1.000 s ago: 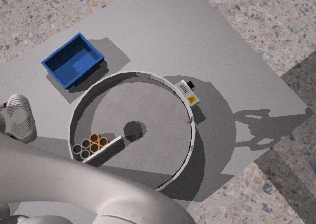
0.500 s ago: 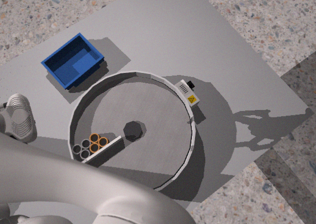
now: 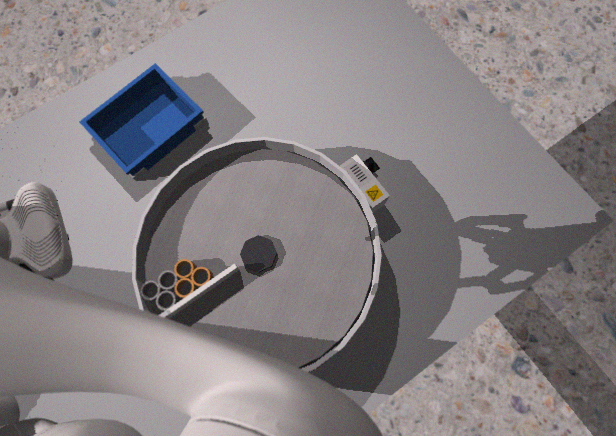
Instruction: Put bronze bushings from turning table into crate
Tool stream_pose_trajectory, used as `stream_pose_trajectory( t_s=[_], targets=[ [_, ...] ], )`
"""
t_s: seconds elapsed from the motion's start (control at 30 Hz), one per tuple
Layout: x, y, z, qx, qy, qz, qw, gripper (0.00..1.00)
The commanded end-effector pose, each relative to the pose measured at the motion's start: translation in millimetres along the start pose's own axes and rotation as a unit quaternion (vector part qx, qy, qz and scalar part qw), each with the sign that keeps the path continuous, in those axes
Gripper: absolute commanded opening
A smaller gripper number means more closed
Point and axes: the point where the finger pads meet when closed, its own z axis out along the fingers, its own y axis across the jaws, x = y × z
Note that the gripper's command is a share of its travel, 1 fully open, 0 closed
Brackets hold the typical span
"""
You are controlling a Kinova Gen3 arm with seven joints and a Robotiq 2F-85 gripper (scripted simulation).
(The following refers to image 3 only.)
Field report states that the grey metal ring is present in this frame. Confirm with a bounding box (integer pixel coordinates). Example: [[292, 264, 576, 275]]
[[156, 291, 180, 311], [158, 270, 181, 291], [141, 281, 165, 301]]

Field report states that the grey round turntable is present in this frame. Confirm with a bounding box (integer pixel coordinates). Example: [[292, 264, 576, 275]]
[[132, 137, 390, 372]]

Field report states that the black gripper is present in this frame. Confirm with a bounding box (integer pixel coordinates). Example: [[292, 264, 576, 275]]
[[0, 199, 35, 273]]

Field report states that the blue open crate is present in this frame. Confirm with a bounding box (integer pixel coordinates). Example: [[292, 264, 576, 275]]
[[83, 63, 208, 180]]

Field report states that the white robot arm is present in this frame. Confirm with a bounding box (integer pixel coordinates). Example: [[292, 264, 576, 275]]
[[0, 182, 382, 436]]

